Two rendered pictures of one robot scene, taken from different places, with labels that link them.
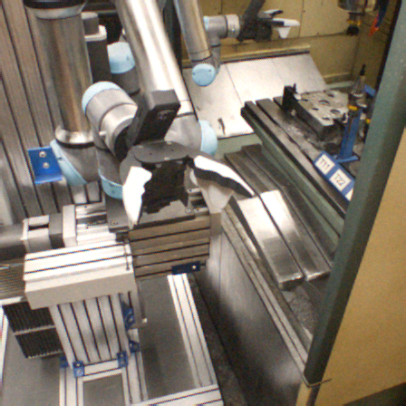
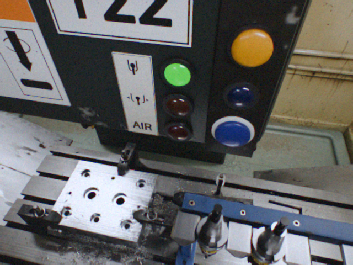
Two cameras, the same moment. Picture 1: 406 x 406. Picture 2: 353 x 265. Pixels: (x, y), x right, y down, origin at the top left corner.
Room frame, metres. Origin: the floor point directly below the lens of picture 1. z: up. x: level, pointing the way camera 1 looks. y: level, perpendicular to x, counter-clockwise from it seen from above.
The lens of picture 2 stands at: (1.40, -0.34, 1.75)
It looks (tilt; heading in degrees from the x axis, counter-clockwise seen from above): 48 degrees down; 301
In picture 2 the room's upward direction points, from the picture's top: 1 degrees counter-clockwise
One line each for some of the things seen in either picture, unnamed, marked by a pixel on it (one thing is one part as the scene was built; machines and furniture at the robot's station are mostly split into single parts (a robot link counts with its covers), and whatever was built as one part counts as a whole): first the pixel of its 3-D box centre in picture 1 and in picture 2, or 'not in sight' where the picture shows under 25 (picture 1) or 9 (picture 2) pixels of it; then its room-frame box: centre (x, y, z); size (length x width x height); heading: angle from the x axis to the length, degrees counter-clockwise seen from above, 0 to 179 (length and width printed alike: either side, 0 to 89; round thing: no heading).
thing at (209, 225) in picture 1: (149, 219); not in sight; (0.93, 0.16, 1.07); 0.40 x 0.13 x 0.09; 104
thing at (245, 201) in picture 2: not in sight; (212, 205); (1.51, -0.74, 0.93); 0.26 x 0.05 x 0.06; 23
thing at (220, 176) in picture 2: not in sight; (219, 185); (1.51, -0.80, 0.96); 0.03 x 0.03 x 0.13
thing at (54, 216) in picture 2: (292, 97); (43, 217); (1.94, -0.42, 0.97); 0.13 x 0.03 x 0.15; 18
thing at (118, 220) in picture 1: (140, 204); not in sight; (0.93, 0.18, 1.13); 0.36 x 0.22 x 0.06; 104
